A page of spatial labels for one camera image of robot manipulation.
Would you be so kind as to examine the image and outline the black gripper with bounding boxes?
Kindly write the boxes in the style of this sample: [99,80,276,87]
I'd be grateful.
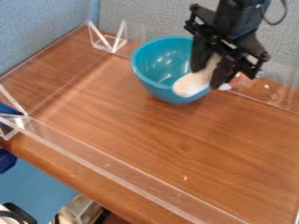
[184,0,271,89]

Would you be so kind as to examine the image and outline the white brown toy mushroom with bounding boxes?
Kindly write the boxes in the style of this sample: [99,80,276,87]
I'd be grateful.
[172,54,220,98]

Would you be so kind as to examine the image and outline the blue bowl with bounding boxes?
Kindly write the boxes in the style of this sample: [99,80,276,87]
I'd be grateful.
[131,36,211,104]

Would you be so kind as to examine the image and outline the clear acrylic back barrier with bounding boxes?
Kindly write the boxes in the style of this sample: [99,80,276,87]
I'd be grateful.
[228,57,299,114]

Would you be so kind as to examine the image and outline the clear acrylic barrier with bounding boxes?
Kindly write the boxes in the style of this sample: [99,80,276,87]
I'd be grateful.
[228,57,299,114]
[0,112,250,224]

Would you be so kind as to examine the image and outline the clear acrylic front barrier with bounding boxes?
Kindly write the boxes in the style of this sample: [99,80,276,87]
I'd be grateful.
[0,112,250,224]

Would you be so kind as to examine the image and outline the clear box below table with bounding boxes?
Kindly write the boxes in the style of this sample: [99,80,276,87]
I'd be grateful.
[52,194,103,224]

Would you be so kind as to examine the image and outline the blue clamp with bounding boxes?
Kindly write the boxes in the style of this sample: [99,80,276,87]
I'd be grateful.
[0,102,21,174]

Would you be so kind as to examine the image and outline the black white object below table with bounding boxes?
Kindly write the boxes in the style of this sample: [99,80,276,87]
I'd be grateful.
[0,203,37,224]

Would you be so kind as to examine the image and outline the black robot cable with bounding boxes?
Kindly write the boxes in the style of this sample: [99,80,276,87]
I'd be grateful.
[263,0,290,26]

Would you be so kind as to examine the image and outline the clear acrylic corner bracket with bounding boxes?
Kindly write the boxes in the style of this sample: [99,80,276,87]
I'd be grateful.
[88,20,127,53]

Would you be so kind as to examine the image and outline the clear acrylic left bracket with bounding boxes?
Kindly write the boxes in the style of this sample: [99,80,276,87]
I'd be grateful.
[0,84,28,141]

